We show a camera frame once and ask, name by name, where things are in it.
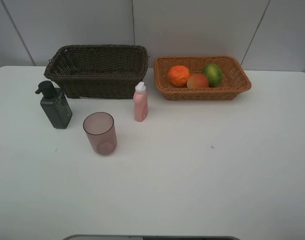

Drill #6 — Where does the pink squeeze bottle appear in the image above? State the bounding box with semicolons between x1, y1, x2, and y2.
133;81;148;122

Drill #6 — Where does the orange tangerine fruit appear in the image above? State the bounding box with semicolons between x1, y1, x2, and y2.
168;65;191;87

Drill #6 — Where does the translucent pink plastic cup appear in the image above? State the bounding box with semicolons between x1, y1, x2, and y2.
82;112;118;156

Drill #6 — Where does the red yellow peach fruit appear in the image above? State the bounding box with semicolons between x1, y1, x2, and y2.
186;73;209;89

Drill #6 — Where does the green mango fruit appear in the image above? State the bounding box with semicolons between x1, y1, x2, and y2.
201;63;223;88

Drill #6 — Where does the dark green pump bottle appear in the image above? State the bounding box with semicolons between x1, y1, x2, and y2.
35;80;73;129

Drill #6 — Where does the dark brown wicker basket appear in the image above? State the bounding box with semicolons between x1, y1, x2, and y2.
44;44;149;100

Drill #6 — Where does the light brown wicker basket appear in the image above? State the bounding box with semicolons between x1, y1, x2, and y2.
153;55;252;101

